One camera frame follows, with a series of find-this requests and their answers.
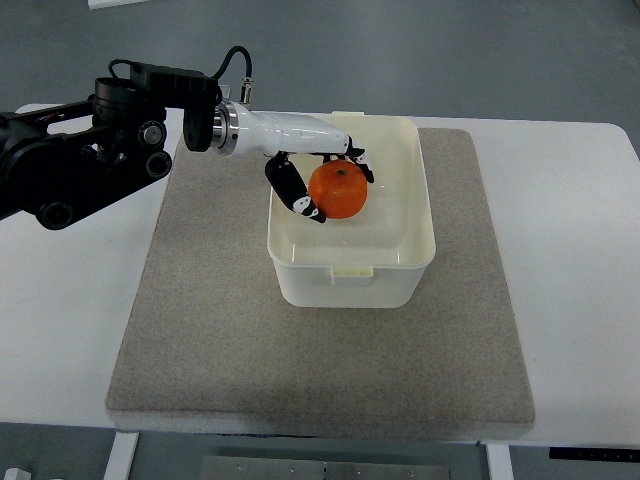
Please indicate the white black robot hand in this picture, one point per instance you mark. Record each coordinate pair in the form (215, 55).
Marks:
(237, 131)

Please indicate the orange fruit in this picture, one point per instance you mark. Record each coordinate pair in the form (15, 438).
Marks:
(339, 189)

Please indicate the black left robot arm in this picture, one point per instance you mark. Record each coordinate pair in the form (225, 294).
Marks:
(62, 164)

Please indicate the white plastic box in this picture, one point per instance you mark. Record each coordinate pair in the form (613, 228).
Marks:
(376, 258)

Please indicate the grey felt mat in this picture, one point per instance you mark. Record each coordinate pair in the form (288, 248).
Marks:
(212, 346)

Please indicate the white object top edge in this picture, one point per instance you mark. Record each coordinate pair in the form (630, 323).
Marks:
(100, 4)

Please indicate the white table leg right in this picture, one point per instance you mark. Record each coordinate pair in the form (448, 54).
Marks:
(499, 462)

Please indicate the white table leg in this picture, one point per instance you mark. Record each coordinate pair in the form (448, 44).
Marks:
(499, 462)
(121, 457)

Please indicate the white table leg left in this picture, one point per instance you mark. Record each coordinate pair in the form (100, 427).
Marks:
(121, 457)

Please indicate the black control panel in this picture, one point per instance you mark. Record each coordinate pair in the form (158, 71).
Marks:
(595, 454)

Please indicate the white object bottom left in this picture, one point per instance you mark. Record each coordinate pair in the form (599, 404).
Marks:
(15, 473)

